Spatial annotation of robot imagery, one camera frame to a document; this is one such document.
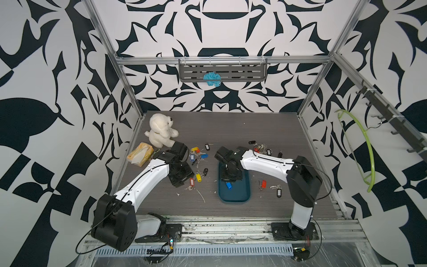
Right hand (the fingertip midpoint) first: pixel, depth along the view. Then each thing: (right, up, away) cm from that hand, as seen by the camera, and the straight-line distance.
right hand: (224, 177), depth 86 cm
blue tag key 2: (-18, +8, +13) cm, 24 cm away
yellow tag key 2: (-17, +13, +16) cm, 27 cm away
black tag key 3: (+28, +11, +15) cm, 34 cm away
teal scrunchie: (-6, +52, +5) cm, 53 cm away
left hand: (-17, +2, -3) cm, 18 cm away
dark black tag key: (-10, +1, +8) cm, 13 cm away
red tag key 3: (+20, +12, +17) cm, 29 cm away
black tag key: (-10, +14, +16) cm, 23 cm away
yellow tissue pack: (-46, +11, +8) cm, 48 cm away
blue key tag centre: (+2, -4, 0) cm, 5 cm away
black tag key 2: (+18, +17, +19) cm, 31 cm away
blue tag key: (-11, +9, +11) cm, 18 cm away
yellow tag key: (-13, -2, +5) cm, 14 cm away
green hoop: (+58, +33, -1) cm, 67 cm away
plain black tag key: (+34, +10, +14) cm, 38 cm away
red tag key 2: (+21, -5, +3) cm, 21 cm away
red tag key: (-17, -4, +3) cm, 17 cm away
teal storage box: (+8, -6, -2) cm, 10 cm away
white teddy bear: (-34, +22, +5) cm, 41 cm away
